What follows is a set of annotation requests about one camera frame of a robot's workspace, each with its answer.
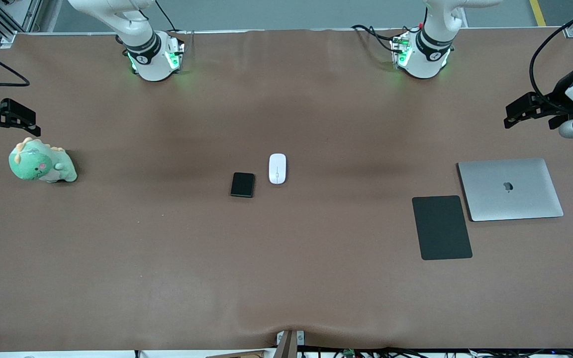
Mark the silver laptop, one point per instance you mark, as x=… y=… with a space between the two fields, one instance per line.
x=510 y=191

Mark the black mouse pad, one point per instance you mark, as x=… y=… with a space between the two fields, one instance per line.
x=441 y=227

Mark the brown table cover mat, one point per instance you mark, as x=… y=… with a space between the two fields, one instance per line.
x=286 y=258

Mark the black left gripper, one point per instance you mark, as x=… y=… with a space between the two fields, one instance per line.
x=559 y=91

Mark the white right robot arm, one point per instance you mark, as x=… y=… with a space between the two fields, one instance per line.
x=147 y=54

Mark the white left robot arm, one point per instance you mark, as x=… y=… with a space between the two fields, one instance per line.
x=428 y=54

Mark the aluminium frame profile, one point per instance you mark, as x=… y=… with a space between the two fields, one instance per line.
x=8 y=25

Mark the metal table edge bracket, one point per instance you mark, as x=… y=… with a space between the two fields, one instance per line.
x=286 y=343

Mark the white computer mouse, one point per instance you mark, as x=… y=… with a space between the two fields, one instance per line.
x=277 y=168

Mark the green dinosaur plush toy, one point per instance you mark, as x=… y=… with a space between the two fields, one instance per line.
x=38 y=164

